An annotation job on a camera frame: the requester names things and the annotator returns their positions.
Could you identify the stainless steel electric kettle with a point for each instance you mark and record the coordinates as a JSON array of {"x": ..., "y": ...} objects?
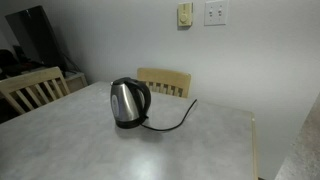
[{"x": 125, "y": 103}]

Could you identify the black kettle power base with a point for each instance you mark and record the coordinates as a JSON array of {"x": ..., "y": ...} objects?
[{"x": 128, "y": 124}]

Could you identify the light wood chair curved backrest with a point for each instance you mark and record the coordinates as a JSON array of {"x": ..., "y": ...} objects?
[{"x": 166, "y": 78}]

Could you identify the light wood side cabinet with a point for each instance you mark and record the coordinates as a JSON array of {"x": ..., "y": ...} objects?
[{"x": 76, "y": 81}]

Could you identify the light wood chair slatted back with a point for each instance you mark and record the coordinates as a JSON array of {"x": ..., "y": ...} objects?
[{"x": 26, "y": 80}]

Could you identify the dark flat screen monitor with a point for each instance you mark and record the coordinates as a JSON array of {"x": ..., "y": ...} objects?
[{"x": 33, "y": 33}]

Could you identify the black bulky item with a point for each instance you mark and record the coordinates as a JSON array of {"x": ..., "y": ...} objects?
[{"x": 8, "y": 61}]

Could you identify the grey speckled countertop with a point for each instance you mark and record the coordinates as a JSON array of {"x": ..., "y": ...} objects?
[{"x": 306, "y": 150}]

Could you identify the beige wall thermostat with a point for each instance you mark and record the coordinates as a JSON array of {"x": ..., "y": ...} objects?
[{"x": 185, "y": 15}]

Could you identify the white light switch plate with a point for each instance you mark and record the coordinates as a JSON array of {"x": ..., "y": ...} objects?
[{"x": 216, "y": 18}]

